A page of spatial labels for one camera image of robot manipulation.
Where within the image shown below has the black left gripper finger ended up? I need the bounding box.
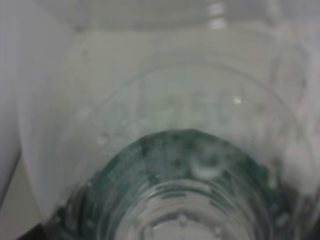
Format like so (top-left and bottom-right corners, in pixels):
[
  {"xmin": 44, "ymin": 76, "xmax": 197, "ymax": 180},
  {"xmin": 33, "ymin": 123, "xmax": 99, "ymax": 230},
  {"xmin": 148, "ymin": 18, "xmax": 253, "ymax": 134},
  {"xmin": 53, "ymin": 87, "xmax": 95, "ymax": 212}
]
[{"xmin": 17, "ymin": 223, "xmax": 50, "ymax": 240}]

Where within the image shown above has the clear water bottle green label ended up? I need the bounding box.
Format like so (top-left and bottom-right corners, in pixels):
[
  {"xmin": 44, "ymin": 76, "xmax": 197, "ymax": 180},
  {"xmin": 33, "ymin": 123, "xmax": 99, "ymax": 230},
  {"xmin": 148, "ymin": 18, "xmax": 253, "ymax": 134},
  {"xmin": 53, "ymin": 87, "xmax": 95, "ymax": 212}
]
[{"xmin": 17, "ymin": 0, "xmax": 320, "ymax": 240}]

